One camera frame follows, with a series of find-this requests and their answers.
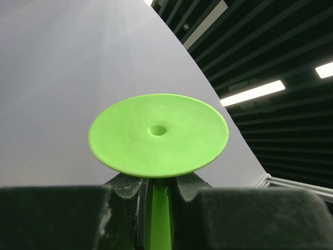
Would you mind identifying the green plastic wine glass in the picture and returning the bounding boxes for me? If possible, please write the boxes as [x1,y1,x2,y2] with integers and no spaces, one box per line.
[88,94,229,249]

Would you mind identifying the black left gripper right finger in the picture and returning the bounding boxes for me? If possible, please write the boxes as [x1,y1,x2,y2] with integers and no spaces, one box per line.
[168,173,332,249]

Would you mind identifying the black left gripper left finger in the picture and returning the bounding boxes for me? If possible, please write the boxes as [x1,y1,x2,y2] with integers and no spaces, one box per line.
[1,174,149,249]

